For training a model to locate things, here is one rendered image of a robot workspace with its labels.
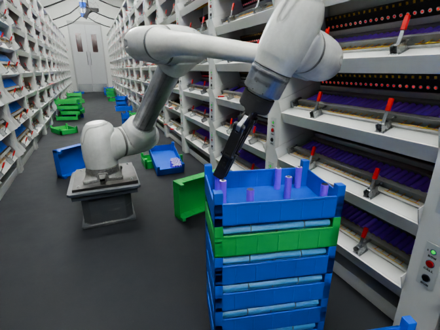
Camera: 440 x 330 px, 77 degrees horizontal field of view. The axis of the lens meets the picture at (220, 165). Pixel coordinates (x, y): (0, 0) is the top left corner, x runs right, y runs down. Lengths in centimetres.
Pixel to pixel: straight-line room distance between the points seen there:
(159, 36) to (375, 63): 61
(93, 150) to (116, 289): 63
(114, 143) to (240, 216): 94
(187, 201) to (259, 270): 86
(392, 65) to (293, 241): 52
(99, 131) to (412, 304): 131
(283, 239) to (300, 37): 43
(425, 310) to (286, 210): 48
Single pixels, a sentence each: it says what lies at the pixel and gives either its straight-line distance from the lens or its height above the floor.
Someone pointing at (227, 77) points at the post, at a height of 68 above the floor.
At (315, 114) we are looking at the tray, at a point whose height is 57.
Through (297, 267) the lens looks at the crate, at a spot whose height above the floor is 27.
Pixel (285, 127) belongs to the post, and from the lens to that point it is 123.
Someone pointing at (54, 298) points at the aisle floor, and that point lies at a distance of 117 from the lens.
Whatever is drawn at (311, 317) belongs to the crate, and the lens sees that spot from 88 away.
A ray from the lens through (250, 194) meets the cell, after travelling 63.
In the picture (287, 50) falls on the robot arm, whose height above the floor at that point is 76.
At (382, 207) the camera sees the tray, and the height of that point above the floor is 36.
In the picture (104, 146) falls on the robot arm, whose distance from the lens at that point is 141.
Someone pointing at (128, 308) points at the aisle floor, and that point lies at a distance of 105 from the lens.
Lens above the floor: 73
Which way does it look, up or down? 19 degrees down
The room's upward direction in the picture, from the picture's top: straight up
